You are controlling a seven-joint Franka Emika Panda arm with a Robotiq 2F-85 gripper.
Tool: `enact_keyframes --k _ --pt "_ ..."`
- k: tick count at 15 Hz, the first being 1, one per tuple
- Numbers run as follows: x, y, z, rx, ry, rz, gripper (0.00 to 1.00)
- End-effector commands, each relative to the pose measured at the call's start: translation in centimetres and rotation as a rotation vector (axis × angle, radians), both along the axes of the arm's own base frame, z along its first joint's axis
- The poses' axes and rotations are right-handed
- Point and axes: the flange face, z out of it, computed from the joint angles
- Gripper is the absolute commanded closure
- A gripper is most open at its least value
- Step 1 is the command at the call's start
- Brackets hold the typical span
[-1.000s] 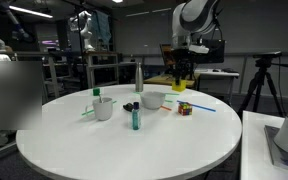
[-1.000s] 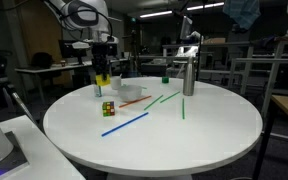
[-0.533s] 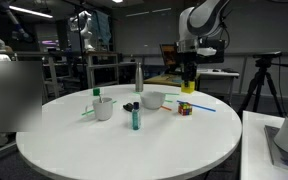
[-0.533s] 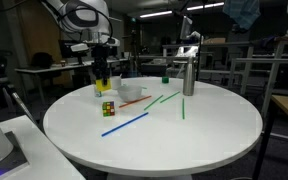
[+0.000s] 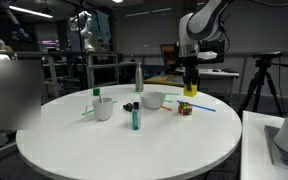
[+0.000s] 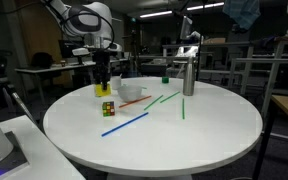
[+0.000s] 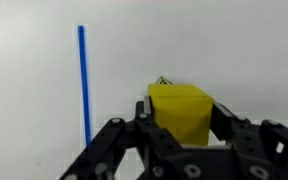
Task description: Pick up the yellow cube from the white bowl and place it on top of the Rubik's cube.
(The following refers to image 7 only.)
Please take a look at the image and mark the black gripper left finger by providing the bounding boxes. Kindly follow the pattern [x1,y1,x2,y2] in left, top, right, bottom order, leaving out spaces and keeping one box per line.
[59,95,185,180]

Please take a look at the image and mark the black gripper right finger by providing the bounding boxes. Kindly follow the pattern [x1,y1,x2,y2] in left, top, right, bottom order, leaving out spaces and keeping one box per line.
[210,102,288,180]

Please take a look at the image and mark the Rubik's cube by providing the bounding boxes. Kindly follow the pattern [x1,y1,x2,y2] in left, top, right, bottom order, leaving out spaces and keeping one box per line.
[154,75,174,86]

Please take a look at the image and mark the blue stick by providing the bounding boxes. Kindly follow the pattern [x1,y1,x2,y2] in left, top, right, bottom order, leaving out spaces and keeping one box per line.
[77,25,92,148]

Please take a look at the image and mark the yellow cube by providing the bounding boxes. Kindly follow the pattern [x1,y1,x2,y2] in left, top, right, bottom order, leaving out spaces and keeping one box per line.
[147,83,215,148]

